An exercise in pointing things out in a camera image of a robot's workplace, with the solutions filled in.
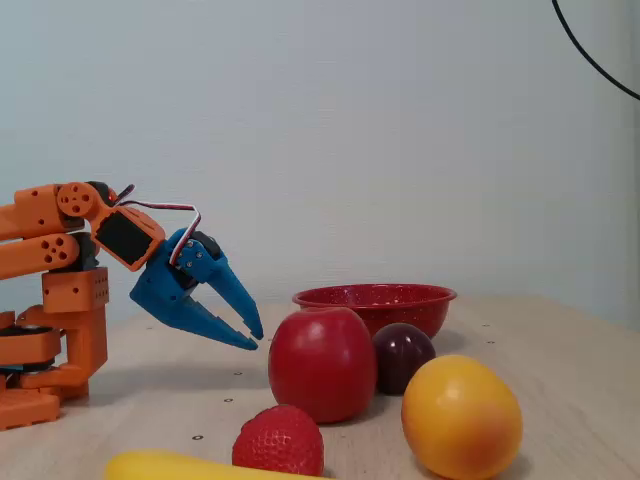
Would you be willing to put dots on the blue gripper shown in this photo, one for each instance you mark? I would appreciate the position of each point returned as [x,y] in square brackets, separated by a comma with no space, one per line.
[161,289]

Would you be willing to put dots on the orange yellow toy peach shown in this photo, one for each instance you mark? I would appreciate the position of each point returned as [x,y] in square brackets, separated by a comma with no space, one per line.
[460,420]

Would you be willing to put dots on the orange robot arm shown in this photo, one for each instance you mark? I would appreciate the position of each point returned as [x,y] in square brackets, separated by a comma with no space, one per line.
[30,210]

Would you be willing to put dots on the orange robot base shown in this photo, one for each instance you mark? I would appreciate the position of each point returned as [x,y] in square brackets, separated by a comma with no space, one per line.
[85,340]

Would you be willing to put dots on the red speckled bowl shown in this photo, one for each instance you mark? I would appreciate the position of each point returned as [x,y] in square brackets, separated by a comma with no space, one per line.
[400,310]

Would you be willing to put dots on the red toy apple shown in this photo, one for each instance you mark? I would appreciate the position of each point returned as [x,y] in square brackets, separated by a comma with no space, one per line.
[320,365]

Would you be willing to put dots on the red toy strawberry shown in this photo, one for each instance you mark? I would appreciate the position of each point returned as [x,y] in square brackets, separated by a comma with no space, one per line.
[277,442]

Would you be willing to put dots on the yellow toy banana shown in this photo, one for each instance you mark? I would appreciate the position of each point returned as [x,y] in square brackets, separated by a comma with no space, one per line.
[150,467]

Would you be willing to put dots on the dark purple toy plum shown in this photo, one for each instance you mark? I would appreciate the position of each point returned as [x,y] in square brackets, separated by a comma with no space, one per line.
[400,355]

